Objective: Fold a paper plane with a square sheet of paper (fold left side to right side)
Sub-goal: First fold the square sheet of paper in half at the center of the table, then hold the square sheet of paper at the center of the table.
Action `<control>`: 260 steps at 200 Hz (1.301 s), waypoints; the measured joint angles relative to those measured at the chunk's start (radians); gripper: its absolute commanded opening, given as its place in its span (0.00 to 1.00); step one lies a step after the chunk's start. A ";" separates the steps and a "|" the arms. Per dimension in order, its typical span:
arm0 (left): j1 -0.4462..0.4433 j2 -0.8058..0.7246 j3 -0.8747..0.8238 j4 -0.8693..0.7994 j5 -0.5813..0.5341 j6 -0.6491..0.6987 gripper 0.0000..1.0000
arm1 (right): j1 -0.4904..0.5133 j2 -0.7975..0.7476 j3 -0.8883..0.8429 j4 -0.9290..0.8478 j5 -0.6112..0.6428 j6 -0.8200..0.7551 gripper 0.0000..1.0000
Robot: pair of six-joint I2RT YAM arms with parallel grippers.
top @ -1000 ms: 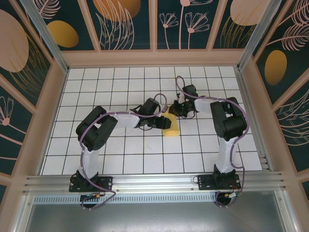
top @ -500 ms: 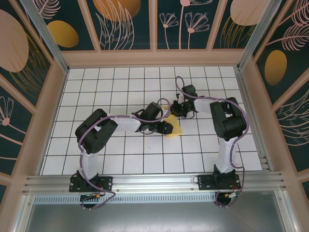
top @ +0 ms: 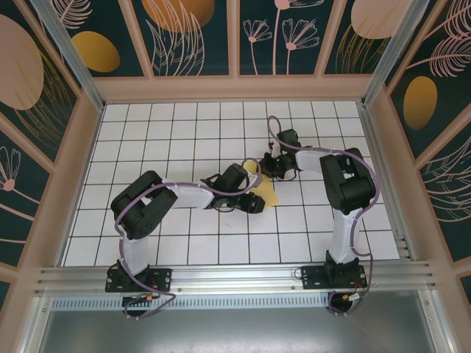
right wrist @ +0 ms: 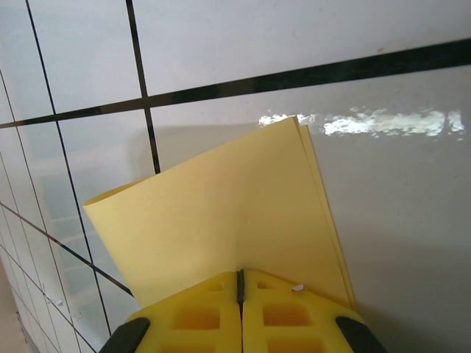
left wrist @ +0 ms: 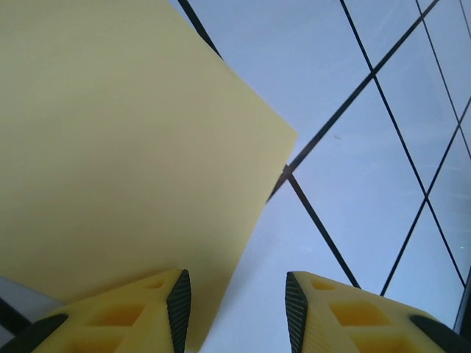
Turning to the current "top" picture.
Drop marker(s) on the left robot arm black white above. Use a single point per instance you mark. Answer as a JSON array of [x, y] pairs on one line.
[[143, 206]]

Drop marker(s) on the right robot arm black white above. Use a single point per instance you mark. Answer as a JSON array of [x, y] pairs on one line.
[[349, 184]]

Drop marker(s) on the grey metal sheet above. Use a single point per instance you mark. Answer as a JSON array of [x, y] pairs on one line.
[[235, 334]]

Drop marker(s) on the small controller circuit board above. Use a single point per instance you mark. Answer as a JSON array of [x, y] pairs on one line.
[[354, 297], [141, 298]]

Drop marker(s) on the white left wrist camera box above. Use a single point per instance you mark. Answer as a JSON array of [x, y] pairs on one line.
[[254, 177]]

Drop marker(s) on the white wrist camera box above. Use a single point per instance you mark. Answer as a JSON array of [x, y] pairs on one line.
[[254, 177], [271, 146]]

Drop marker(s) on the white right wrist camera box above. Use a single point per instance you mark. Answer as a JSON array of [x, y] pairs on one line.
[[271, 146]]

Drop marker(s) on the aluminium side rail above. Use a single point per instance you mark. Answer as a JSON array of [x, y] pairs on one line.
[[382, 165]]

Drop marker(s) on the aluminium mounting rail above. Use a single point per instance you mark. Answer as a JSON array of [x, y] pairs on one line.
[[235, 276]]

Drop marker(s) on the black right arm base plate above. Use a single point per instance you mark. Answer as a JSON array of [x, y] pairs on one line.
[[312, 277]]

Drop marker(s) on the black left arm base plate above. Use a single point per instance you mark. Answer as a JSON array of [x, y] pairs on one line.
[[158, 279]]

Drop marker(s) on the aluminium corner post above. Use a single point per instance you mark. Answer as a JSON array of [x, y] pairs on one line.
[[70, 55], [397, 51]]

